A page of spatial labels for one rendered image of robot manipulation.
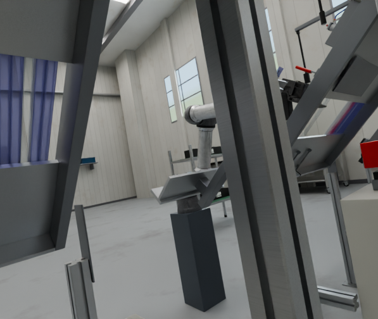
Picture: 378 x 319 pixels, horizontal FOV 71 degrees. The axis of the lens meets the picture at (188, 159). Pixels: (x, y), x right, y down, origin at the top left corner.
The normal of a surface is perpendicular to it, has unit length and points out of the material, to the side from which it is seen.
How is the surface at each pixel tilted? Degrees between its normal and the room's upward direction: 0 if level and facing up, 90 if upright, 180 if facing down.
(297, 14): 90
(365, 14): 90
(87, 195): 90
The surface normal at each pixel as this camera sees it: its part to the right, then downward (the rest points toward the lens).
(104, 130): 0.61, -0.14
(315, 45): -0.77, 0.11
